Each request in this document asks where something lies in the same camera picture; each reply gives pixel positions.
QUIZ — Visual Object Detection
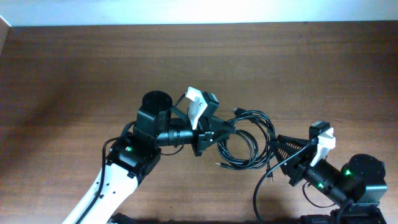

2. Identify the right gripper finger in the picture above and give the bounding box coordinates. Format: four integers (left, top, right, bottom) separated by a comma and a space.
271, 141, 310, 170
277, 135, 310, 146

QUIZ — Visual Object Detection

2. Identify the thin black usb cable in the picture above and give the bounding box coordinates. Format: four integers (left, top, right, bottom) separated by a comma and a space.
215, 161, 274, 184

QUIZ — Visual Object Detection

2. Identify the thick black cable bundle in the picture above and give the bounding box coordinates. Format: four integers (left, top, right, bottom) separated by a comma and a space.
216, 107, 277, 170

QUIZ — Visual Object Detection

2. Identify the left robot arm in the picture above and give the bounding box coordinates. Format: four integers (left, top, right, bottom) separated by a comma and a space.
64, 88, 236, 223

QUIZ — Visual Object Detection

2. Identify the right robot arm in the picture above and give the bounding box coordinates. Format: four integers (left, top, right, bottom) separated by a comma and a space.
270, 135, 387, 223

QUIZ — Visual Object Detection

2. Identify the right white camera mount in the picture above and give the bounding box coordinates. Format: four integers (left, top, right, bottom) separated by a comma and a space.
310, 128, 336, 167

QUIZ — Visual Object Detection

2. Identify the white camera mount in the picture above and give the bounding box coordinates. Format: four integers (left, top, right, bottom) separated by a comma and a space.
185, 86, 208, 130
310, 128, 336, 167

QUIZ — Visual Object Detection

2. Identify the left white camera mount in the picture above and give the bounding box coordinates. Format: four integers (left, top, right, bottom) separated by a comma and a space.
185, 86, 208, 130

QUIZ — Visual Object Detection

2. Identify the left camera cable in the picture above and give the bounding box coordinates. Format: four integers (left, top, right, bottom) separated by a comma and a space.
172, 92, 187, 110

